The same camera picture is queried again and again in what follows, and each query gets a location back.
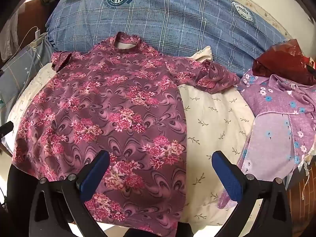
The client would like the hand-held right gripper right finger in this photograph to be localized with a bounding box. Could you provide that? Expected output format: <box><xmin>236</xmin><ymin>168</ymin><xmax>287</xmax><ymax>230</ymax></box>
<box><xmin>212</xmin><ymin>150</ymin><xmax>293</xmax><ymax>237</ymax></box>

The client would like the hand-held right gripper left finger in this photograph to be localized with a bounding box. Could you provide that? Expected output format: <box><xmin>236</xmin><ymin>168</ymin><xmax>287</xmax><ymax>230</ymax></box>
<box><xmin>29</xmin><ymin>150</ymin><xmax>111</xmax><ymax>237</ymax></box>

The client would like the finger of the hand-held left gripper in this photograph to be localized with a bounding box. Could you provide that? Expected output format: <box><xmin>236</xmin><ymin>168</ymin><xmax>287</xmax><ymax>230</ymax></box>
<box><xmin>0</xmin><ymin>122</ymin><xmax>14</xmax><ymax>139</ymax></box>

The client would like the maroon floral shirt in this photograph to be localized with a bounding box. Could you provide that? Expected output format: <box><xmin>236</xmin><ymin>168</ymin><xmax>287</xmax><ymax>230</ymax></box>
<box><xmin>12</xmin><ymin>32</ymin><xmax>241</xmax><ymax>232</ymax></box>

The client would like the grey star-print pillow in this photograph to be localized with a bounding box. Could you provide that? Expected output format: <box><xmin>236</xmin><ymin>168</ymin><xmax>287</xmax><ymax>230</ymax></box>
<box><xmin>0</xmin><ymin>33</ymin><xmax>56</xmax><ymax>126</ymax></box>

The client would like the cream leaf-print bedsheet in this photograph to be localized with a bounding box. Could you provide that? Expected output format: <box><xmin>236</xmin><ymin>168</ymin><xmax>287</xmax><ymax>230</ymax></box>
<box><xmin>5</xmin><ymin>46</ymin><xmax>262</xmax><ymax>228</ymax></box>

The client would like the purple floral garment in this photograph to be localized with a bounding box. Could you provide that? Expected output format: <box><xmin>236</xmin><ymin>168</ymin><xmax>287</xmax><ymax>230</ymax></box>
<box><xmin>217</xmin><ymin>69</ymin><xmax>316</xmax><ymax>209</ymax></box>

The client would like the brown cloth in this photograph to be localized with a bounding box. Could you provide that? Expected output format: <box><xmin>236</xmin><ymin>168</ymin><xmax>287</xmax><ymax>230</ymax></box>
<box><xmin>0</xmin><ymin>0</ymin><xmax>62</xmax><ymax>62</ymax></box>

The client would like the dark red cloth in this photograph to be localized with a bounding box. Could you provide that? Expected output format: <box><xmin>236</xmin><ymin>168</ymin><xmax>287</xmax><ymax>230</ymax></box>
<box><xmin>252</xmin><ymin>39</ymin><xmax>316</xmax><ymax>86</ymax></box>

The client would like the blue plaid quilt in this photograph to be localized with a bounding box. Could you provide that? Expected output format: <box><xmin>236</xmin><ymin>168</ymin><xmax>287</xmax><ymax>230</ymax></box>
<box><xmin>45</xmin><ymin>0</ymin><xmax>289</xmax><ymax>77</ymax></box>

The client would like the white charger with cable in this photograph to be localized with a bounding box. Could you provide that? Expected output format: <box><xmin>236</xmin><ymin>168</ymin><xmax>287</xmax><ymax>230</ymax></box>
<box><xmin>18</xmin><ymin>26</ymin><xmax>42</xmax><ymax>53</ymax></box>

